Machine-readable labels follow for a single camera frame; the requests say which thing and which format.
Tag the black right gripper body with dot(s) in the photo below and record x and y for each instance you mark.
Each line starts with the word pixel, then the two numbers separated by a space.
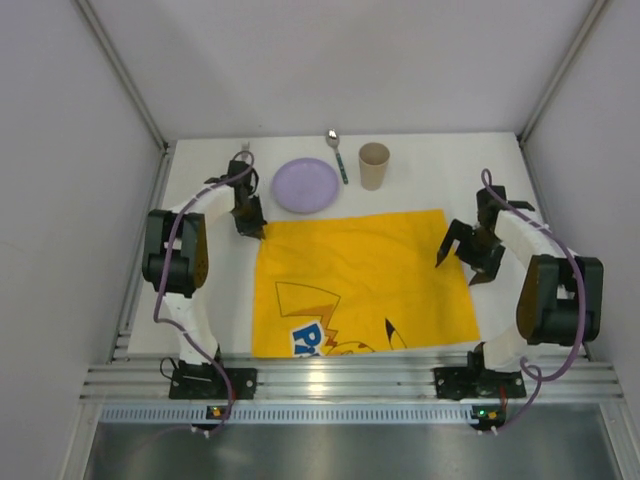
pixel 477 250

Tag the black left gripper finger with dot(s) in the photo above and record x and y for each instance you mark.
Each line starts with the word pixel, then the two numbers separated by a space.
pixel 259 232
pixel 248 230

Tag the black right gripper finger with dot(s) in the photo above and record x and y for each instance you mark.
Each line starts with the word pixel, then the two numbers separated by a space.
pixel 457 231
pixel 487 267

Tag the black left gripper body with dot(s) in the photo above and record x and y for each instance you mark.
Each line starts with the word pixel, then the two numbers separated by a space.
pixel 247 215

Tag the yellow pikachu cloth placemat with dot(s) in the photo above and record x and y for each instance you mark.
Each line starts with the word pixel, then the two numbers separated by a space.
pixel 358 285

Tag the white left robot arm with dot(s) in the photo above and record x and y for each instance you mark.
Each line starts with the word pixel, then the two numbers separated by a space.
pixel 175 262

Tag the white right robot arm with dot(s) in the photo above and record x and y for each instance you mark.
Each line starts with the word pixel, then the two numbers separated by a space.
pixel 560 301

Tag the purple plastic plate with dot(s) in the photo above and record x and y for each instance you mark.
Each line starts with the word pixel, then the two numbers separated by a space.
pixel 305 185

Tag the beige paper cup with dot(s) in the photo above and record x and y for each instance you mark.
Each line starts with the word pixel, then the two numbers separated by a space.
pixel 374 158

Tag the left aluminium frame post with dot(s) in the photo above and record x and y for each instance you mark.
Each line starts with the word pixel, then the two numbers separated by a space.
pixel 90 17

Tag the aluminium frame post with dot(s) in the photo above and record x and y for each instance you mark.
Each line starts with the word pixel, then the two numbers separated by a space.
pixel 90 17
pixel 588 26

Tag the metal spoon teal handle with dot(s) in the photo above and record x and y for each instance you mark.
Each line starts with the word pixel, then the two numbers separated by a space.
pixel 333 141

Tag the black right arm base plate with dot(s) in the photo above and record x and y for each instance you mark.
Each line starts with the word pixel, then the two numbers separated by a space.
pixel 459 383

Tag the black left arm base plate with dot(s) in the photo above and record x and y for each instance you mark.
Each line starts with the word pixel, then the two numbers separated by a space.
pixel 204 382

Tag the aluminium mounting rail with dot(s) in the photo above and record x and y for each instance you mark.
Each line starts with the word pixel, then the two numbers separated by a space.
pixel 394 376

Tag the slotted grey cable duct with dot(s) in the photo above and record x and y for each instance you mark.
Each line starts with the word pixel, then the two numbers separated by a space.
pixel 264 414

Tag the right aluminium frame post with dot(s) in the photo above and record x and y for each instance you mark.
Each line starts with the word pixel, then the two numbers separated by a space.
pixel 588 26

